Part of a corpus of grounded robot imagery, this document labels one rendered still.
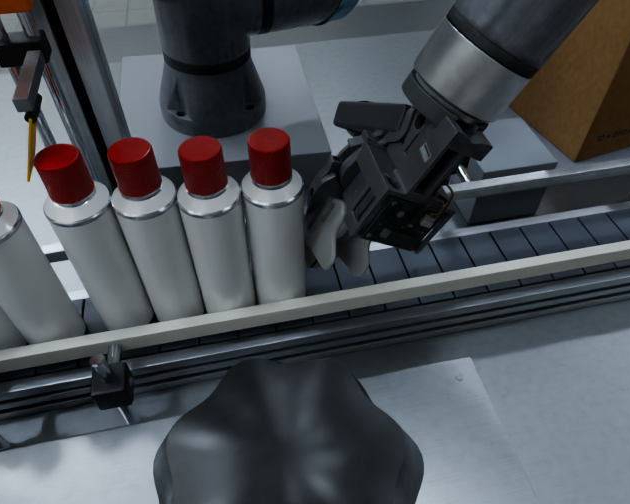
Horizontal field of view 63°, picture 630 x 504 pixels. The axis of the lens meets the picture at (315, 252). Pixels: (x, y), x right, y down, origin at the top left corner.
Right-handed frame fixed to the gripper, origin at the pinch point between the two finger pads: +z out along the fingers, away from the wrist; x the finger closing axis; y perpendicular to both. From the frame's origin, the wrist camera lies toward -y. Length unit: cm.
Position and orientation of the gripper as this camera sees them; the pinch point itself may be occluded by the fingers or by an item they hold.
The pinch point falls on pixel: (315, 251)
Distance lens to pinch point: 51.8
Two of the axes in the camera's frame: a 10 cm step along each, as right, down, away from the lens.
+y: 2.1, 7.3, -6.5
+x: 8.5, 2.0, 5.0
